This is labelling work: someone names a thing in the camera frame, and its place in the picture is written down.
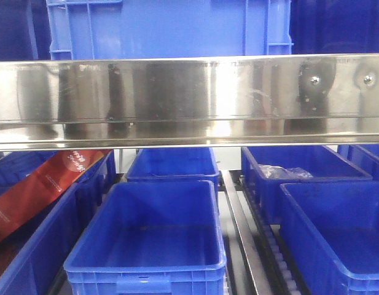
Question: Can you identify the stainless steel shelf beam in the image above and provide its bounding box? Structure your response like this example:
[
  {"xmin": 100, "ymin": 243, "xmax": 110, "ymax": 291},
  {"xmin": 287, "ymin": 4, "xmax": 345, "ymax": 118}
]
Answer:
[{"xmin": 0, "ymin": 53, "xmax": 379, "ymax": 151}]

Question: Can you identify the blue crate on upper shelf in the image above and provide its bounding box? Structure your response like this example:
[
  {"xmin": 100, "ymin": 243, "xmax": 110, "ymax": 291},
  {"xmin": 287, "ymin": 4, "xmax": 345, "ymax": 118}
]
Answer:
[{"xmin": 46, "ymin": 1, "xmax": 293, "ymax": 60}]

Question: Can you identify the blue bin rear centre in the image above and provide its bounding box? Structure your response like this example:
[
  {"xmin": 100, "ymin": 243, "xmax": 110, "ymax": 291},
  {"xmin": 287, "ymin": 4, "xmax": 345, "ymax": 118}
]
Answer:
[{"xmin": 125, "ymin": 147, "xmax": 221, "ymax": 210}]

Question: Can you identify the blue bin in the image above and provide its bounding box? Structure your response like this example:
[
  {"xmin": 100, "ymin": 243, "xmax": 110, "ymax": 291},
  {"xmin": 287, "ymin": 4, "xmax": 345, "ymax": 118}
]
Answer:
[
  {"xmin": 280, "ymin": 181, "xmax": 379, "ymax": 294},
  {"xmin": 0, "ymin": 152, "xmax": 116, "ymax": 294},
  {"xmin": 64, "ymin": 181, "xmax": 227, "ymax": 294},
  {"xmin": 337, "ymin": 144, "xmax": 379, "ymax": 181},
  {"xmin": 125, "ymin": 147, "xmax": 221, "ymax": 210},
  {"xmin": 241, "ymin": 146, "xmax": 372, "ymax": 224}
]

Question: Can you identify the blue bin rear right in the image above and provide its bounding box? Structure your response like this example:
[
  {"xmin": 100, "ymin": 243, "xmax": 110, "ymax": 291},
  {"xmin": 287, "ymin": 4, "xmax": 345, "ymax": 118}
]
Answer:
[{"xmin": 241, "ymin": 146, "xmax": 372, "ymax": 224}]

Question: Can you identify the clear plastic bag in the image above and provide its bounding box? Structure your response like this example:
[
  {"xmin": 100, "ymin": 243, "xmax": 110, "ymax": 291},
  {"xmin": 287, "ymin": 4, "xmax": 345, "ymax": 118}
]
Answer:
[{"xmin": 259, "ymin": 165, "xmax": 313, "ymax": 179}]

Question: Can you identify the blue bin front centre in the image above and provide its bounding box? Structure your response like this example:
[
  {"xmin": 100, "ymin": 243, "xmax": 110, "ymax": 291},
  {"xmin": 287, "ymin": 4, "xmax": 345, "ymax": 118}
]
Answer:
[{"xmin": 64, "ymin": 181, "xmax": 227, "ymax": 294}]

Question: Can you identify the blue bin front right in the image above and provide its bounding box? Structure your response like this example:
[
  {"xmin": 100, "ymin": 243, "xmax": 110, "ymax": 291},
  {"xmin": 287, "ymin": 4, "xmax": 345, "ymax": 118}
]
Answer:
[{"xmin": 280, "ymin": 181, "xmax": 379, "ymax": 294}]

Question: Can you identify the red packaging pouch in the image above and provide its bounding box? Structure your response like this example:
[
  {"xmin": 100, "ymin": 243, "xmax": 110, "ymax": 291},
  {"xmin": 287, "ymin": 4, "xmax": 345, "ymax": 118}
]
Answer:
[{"xmin": 0, "ymin": 149, "xmax": 110, "ymax": 243}]

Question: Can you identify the blue bin far right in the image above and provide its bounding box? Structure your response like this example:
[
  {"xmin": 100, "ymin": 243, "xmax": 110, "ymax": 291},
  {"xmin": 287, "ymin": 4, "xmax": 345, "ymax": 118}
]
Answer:
[{"xmin": 337, "ymin": 144, "xmax": 379, "ymax": 181}]

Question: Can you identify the blue bin front left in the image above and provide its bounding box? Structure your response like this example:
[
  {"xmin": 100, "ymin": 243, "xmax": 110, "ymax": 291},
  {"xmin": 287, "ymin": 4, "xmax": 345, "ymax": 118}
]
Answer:
[{"xmin": 0, "ymin": 152, "xmax": 116, "ymax": 294}]

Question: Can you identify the steel roller track rail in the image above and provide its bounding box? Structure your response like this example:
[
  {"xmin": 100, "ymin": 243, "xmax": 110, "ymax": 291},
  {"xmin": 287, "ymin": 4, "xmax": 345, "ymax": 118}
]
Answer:
[{"xmin": 218, "ymin": 170, "xmax": 305, "ymax": 294}]

